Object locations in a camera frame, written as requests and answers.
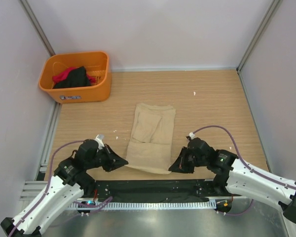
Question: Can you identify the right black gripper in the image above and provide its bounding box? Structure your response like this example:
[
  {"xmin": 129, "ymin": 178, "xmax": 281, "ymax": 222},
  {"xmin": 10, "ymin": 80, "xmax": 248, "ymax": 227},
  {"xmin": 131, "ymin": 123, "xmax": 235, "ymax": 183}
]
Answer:
[{"xmin": 169, "ymin": 146, "xmax": 208, "ymax": 173}]

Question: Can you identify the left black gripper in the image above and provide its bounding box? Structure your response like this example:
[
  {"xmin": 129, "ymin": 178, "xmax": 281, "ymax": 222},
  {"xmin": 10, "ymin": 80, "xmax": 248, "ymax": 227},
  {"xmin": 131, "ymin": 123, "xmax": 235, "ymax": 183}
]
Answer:
[{"xmin": 85, "ymin": 143, "xmax": 128, "ymax": 172}]

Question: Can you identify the beige t shirt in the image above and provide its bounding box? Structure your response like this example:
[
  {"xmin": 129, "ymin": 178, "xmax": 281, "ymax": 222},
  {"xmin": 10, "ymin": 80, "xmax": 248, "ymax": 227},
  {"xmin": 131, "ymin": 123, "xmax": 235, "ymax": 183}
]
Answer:
[{"xmin": 126, "ymin": 103, "xmax": 176, "ymax": 175}]

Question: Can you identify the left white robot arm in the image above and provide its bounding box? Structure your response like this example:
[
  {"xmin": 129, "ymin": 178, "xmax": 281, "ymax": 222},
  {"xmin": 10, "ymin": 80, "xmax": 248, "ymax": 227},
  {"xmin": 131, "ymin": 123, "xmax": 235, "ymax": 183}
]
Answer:
[{"xmin": 0, "ymin": 134, "xmax": 128, "ymax": 237}]

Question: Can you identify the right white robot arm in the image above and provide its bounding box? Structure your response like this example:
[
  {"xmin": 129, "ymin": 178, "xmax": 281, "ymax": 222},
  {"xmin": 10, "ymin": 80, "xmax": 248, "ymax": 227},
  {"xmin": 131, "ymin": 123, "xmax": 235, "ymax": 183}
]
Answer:
[{"xmin": 169, "ymin": 138, "xmax": 296, "ymax": 224}]

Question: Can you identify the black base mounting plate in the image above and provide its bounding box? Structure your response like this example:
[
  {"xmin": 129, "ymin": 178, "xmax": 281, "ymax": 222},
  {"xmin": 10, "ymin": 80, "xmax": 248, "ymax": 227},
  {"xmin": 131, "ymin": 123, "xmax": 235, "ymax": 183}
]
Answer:
[{"xmin": 78, "ymin": 179, "xmax": 232, "ymax": 203}]

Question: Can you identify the orange plastic basket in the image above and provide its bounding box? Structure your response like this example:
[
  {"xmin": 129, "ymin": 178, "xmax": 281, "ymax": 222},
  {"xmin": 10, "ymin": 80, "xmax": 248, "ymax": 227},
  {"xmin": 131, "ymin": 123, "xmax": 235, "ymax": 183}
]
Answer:
[{"xmin": 38, "ymin": 51, "xmax": 112, "ymax": 104}]

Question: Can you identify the black t shirt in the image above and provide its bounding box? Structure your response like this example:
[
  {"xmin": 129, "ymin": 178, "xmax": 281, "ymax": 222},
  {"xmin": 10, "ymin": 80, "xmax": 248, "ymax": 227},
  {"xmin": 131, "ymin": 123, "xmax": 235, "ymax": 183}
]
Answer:
[{"xmin": 51, "ymin": 66, "xmax": 92, "ymax": 90}]

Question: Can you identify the red t shirt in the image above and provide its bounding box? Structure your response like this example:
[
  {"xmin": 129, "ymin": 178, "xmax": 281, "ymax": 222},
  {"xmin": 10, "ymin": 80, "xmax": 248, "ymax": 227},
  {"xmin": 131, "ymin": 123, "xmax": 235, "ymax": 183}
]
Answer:
[{"xmin": 51, "ymin": 68, "xmax": 97, "ymax": 86}]

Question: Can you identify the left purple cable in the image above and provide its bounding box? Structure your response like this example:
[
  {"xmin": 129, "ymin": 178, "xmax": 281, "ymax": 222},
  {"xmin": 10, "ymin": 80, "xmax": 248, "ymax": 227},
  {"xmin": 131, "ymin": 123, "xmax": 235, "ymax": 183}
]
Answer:
[{"xmin": 7, "ymin": 139, "xmax": 114, "ymax": 237}]

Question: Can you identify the white slotted cable duct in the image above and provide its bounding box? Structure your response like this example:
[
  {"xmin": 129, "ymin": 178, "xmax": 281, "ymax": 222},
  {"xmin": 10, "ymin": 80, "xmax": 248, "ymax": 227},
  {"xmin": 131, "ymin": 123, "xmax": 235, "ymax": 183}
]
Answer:
[{"xmin": 69, "ymin": 200, "xmax": 217, "ymax": 210}]

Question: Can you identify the aluminium frame rail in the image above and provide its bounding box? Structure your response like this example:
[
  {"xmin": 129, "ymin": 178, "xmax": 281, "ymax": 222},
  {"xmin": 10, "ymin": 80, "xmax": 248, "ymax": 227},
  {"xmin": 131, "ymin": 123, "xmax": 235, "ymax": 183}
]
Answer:
[{"xmin": 19, "ymin": 179, "xmax": 291, "ymax": 201}]

